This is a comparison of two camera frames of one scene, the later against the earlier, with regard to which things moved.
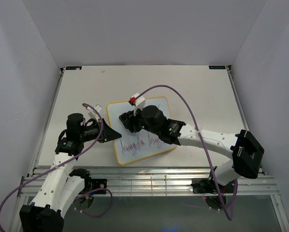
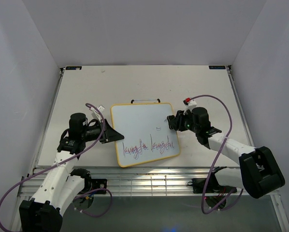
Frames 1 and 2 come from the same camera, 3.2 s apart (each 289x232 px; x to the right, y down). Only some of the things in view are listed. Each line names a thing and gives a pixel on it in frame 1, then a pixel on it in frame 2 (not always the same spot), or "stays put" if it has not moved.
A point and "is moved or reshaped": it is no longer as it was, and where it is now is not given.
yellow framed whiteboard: [134, 146] is moved or reshaped
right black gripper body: [137, 123] → [184, 123]
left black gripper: [109, 134] stays put
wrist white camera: [139, 103] → [191, 104]
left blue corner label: [73, 68] stays put
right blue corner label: [217, 67] stays put
